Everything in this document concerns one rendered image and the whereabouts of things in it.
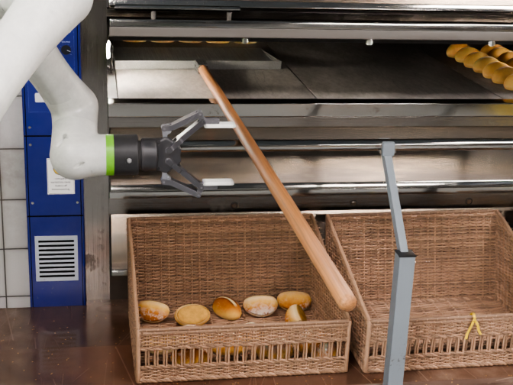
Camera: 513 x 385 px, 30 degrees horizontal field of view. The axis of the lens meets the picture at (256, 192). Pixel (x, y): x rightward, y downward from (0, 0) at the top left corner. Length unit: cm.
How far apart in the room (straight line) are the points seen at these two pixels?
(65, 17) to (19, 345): 117
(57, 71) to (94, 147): 18
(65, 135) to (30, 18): 48
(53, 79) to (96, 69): 61
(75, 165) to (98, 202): 68
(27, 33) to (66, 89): 45
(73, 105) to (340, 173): 97
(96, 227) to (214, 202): 35
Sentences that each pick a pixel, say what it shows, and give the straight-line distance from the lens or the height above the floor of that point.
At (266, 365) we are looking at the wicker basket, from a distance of 249.
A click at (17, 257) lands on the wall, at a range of 286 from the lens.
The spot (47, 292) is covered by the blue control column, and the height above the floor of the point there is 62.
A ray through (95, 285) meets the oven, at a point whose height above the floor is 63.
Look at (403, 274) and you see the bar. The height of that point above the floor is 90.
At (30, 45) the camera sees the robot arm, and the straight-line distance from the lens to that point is 169.
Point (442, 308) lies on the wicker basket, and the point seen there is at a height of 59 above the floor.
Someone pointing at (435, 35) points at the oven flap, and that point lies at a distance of 268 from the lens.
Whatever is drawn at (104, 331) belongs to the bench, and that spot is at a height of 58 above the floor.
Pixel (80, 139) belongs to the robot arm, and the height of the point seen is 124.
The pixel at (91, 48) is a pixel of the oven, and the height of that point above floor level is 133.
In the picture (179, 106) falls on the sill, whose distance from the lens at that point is 272.
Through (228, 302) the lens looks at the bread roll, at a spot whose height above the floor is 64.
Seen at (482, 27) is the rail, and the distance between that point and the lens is 272.
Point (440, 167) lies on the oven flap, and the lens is 293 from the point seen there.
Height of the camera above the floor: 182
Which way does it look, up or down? 19 degrees down
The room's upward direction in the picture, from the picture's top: 2 degrees clockwise
